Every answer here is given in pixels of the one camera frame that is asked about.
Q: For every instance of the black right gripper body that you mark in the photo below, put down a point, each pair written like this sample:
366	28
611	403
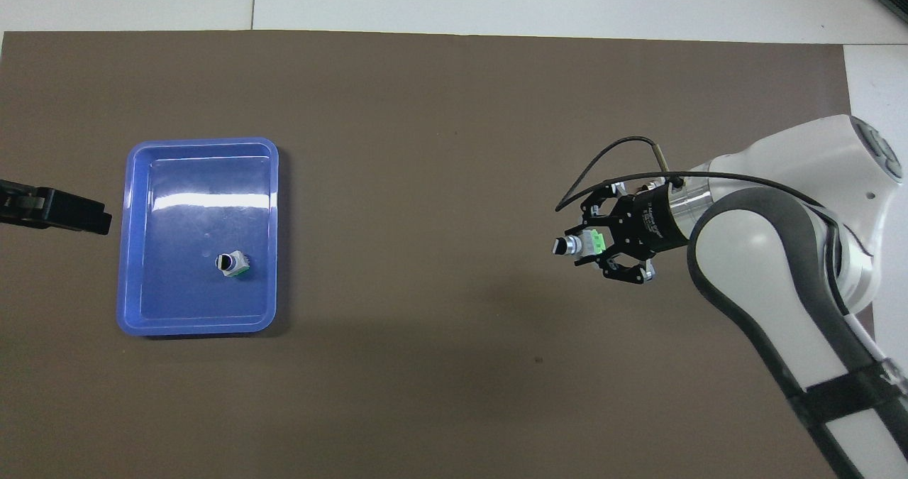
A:
649	220

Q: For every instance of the brown table mat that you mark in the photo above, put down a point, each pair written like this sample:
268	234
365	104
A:
425	181

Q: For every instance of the green white rotary switch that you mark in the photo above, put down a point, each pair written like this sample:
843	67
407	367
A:
231	264
585	243

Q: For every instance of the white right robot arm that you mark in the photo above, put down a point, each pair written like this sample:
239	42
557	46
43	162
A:
787	167

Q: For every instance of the blue plastic tray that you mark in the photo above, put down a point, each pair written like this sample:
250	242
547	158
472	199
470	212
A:
184	181

